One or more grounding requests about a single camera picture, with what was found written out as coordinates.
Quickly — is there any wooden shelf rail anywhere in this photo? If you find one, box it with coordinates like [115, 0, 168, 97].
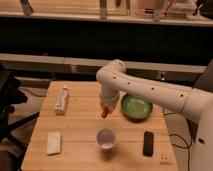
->
[0, 53, 207, 73]

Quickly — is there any white sponge block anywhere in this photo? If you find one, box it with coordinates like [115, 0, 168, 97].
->
[46, 131, 62, 155]

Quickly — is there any green bowl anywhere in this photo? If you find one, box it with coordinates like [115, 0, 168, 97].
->
[121, 94, 153, 120]

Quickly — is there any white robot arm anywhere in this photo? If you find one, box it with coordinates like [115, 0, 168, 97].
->
[96, 59, 213, 171]

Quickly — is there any black office chair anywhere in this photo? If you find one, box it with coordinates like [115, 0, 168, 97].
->
[0, 69, 39, 151]

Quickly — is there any white ceramic cup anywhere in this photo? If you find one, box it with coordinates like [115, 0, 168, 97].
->
[96, 128, 116, 150]

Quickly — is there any black rectangular remote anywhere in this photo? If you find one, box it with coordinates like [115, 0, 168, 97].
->
[143, 131, 154, 157]

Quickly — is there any white tube with label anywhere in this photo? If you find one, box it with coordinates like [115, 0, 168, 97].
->
[54, 86, 69, 115]

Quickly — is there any black cable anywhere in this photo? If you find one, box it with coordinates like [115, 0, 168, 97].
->
[163, 111, 194, 171]

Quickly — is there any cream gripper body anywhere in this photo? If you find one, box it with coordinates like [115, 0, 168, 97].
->
[100, 96, 119, 112]

